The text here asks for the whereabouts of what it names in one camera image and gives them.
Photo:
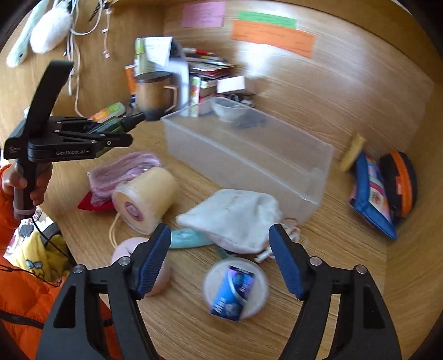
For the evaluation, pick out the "pink knitted cloth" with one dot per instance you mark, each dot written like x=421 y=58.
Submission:
x=104 y=179

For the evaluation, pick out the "blue patchwork pouch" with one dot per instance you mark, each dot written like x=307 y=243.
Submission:
x=369 y=198

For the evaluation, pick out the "clear plastic storage bin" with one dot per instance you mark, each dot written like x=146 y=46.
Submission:
x=258 y=152

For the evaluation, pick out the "brown mug with lid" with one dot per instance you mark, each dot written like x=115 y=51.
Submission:
x=156 y=95

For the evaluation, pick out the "white drawstring cloth pouch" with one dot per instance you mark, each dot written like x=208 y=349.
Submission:
x=237 y=221

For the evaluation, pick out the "white round container lid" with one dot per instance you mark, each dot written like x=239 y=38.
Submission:
x=258 y=294

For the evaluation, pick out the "orange white glue tube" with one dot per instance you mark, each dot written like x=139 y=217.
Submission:
x=114 y=110

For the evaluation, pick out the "green sticky note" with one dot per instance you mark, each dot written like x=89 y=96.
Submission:
x=267 y=18

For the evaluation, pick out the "teal white small tube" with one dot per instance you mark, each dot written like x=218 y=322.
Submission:
x=188 y=238

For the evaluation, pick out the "red white marker pen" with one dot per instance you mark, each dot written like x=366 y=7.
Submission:
x=189 y=51

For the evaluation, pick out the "pink sticky note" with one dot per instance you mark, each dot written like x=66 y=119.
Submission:
x=203 y=15

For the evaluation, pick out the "red paper envelope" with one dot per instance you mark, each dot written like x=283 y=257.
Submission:
x=86 y=205

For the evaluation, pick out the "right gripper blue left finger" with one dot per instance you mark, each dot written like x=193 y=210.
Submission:
x=147 y=259

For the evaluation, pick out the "dark green bottle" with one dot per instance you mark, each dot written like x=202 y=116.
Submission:
x=113 y=126

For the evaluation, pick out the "white plush toy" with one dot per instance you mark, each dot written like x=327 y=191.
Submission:
x=43 y=31

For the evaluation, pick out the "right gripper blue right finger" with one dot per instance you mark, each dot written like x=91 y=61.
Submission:
x=292 y=260

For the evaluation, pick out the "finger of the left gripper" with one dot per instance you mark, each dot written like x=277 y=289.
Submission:
x=129 y=122

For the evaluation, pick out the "yellow lip balm tube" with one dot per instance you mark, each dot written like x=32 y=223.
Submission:
x=355 y=147

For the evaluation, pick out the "pink round ball case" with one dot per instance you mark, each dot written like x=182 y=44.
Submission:
x=127 y=247

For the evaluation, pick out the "orange jacket sleeve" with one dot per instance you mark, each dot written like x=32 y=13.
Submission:
x=26 y=300

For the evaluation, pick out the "small clear bowl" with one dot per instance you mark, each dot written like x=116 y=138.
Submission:
x=227 y=110

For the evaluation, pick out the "white small cardboard box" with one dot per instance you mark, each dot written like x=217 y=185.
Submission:
x=231 y=84

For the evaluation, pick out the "stack of books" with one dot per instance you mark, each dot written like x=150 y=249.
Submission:
x=204 y=73

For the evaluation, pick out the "blue razor blade box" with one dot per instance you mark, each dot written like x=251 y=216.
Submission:
x=232 y=295

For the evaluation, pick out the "orange sticky note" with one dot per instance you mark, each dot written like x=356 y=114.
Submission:
x=292 y=40

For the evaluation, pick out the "person's left hand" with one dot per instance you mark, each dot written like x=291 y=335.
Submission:
x=11 y=179

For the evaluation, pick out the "black orange zipper case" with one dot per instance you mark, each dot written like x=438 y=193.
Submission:
x=400 y=184

